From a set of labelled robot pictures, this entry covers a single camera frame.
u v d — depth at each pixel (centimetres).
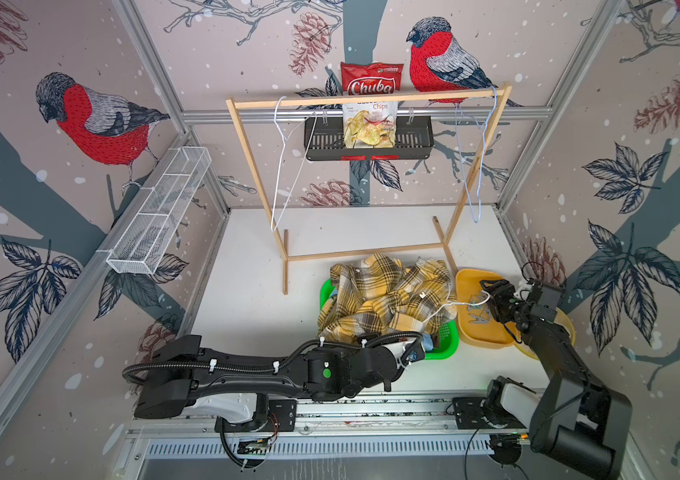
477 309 88
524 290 78
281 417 73
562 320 84
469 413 74
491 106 62
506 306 75
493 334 82
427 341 77
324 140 107
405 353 55
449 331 79
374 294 80
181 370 45
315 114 93
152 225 75
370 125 86
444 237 107
